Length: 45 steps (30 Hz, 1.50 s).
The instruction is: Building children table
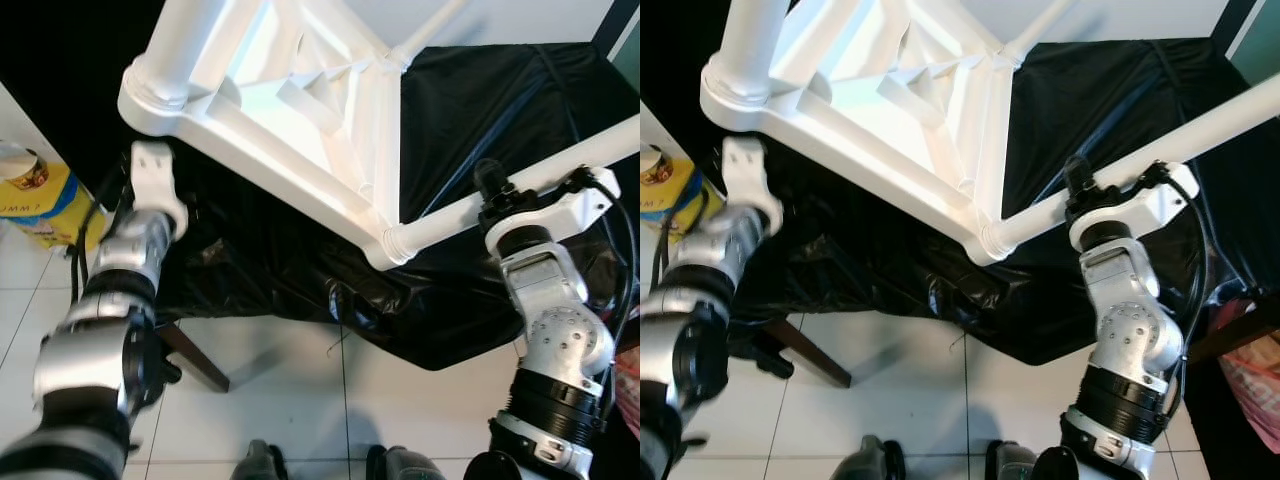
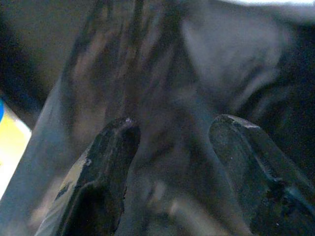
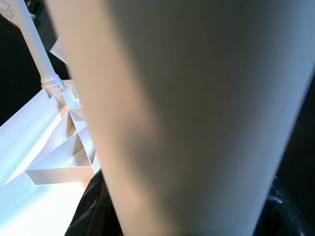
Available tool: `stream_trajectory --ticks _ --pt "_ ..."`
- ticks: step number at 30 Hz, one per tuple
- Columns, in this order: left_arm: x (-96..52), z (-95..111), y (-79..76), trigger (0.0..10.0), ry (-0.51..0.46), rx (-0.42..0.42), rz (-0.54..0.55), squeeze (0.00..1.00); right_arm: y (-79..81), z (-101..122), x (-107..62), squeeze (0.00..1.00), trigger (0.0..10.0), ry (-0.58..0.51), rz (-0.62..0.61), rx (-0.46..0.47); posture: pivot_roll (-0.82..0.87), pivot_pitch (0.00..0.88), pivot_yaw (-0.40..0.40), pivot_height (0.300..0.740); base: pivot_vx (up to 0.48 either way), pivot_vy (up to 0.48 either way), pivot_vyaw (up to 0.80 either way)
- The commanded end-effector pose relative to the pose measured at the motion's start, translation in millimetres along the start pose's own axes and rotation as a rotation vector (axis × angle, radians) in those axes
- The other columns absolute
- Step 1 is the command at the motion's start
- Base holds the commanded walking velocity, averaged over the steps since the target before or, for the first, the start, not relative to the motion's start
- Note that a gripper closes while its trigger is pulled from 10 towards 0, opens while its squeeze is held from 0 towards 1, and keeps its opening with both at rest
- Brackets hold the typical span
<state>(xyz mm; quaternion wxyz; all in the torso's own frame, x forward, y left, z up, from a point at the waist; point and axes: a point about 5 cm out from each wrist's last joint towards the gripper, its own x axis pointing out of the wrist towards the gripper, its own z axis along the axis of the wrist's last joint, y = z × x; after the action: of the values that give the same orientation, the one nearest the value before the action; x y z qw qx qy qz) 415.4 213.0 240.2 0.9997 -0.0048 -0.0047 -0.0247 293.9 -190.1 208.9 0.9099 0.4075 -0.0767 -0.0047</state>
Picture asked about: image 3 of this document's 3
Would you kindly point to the white plastic table leg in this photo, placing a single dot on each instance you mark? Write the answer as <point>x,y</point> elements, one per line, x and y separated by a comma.
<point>39,49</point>
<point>184,110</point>

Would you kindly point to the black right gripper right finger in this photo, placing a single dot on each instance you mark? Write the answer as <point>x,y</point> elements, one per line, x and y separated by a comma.
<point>288,221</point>

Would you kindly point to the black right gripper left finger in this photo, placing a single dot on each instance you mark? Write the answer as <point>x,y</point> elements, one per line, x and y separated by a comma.
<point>96,214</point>

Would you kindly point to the white plastic table top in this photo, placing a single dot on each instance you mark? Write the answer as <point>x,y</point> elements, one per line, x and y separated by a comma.
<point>37,172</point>

